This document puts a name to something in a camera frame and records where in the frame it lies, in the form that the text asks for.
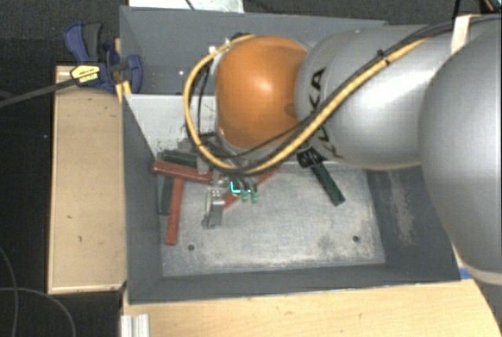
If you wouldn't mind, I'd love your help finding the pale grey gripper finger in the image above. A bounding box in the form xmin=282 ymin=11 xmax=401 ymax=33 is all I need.
xmin=212 ymin=197 xmax=227 ymax=230
xmin=201 ymin=188 xmax=220 ymax=230

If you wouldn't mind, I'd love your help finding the dark green flat block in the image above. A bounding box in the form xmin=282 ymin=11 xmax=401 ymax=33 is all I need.
xmin=162 ymin=149 xmax=200 ymax=169
xmin=311 ymin=161 xmax=347 ymax=208

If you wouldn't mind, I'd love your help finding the grey metal bin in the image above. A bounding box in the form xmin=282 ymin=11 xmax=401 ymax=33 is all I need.
xmin=118 ymin=5 xmax=462 ymax=304

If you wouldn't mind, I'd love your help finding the pale wood flat board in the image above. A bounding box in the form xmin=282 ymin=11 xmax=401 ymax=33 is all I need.
xmin=46 ymin=64 xmax=129 ymax=295

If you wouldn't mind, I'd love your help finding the black cylinder on white bracket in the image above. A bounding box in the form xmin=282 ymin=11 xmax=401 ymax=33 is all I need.
xmin=296 ymin=147 xmax=327 ymax=169

